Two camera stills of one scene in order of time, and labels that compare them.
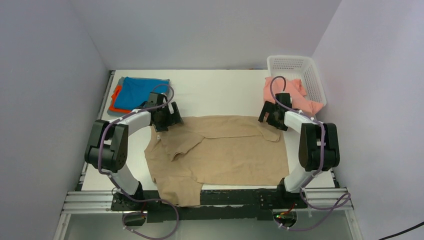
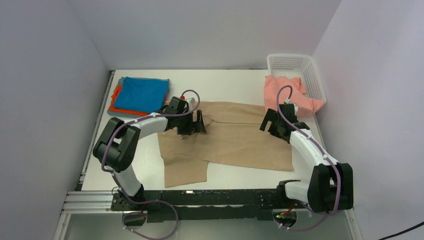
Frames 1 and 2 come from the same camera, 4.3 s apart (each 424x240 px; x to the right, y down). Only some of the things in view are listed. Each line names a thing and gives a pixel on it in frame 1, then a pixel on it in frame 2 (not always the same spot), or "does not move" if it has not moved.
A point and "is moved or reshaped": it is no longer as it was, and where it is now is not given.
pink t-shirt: (295, 87) does not move
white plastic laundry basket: (298, 67) does not move
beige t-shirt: (215, 150) is moved or reshaped
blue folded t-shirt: (135, 91) does not move
